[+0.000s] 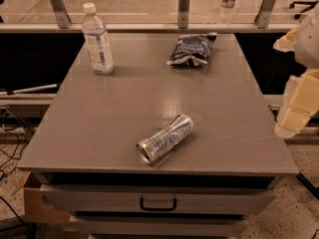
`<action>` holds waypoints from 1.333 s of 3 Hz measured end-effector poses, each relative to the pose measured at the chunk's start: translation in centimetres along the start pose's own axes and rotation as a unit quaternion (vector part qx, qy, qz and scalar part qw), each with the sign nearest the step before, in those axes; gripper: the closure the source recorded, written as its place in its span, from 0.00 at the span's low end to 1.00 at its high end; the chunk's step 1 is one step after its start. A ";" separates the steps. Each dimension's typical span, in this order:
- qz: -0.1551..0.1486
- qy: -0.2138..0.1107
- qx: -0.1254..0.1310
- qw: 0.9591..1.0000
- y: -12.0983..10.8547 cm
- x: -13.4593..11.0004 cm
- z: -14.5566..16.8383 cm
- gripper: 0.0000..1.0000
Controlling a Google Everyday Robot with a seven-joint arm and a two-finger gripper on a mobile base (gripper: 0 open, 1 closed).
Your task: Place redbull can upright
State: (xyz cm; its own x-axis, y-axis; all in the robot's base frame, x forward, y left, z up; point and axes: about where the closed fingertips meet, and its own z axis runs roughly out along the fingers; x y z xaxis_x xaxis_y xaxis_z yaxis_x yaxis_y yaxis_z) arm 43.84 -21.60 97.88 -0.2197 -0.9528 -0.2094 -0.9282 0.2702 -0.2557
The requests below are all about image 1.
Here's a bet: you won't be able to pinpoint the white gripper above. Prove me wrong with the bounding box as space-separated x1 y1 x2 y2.
273 5 319 138

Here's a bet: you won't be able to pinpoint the silver blue redbull can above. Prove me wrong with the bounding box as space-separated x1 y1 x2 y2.
136 115 193 165

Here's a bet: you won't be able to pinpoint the black office chair base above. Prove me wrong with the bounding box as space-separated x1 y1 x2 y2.
289 0 319 20

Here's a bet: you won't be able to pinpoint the distant clear water bottle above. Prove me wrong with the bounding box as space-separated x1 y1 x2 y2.
217 0 237 27

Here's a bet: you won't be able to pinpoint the blue chip bag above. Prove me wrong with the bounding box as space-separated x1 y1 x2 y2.
166 33 217 68

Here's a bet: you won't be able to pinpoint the clear plastic water bottle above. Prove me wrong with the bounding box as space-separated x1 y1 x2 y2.
82 3 114 75

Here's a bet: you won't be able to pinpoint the metal railing with posts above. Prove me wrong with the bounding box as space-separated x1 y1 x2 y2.
0 0 300 33

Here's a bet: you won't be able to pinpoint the grey upper drawer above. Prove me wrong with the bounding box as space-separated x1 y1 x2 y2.
41 184 275 215

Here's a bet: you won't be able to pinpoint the grey drawer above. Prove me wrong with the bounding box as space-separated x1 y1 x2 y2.
41 184 275 215
70 216 247 237

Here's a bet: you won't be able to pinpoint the grey lower drawer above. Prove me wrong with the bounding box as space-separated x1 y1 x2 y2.
70 216 247 237

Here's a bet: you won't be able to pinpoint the grey metal rod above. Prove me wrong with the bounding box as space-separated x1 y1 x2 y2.
0 84 61 96

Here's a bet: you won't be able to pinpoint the brown cardboard box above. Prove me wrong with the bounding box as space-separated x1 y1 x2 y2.
14 172 70 223

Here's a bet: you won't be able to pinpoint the black drawer handle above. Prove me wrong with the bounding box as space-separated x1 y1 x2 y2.
140 197 177 212

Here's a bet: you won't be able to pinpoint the black floor cables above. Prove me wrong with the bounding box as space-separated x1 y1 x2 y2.
0 106 38 239

